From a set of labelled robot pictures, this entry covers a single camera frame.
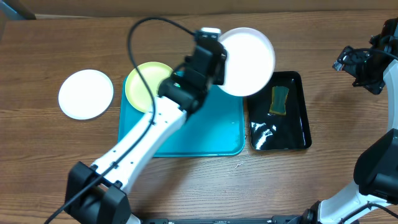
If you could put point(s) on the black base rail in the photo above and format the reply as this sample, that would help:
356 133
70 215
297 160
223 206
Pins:
277 219

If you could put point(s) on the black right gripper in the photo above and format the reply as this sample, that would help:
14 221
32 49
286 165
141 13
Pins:
375 86

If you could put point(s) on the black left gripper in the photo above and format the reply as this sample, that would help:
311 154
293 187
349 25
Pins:
219 78

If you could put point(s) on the yellow-green round plate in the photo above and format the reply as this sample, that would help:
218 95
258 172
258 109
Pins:
135 90

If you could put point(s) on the pinkish white round plate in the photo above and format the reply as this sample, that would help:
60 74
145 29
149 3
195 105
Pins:
250 62

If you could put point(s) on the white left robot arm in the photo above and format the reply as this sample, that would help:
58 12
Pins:
98 193

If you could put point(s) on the teal plastic tray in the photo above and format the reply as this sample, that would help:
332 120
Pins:
217 129

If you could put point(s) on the black rectangular tray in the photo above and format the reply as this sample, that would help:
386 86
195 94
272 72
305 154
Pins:
275 132

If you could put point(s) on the green and yellow sponge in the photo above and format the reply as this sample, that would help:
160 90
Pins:
278 100

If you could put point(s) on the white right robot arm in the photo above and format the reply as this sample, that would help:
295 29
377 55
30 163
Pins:
374 182

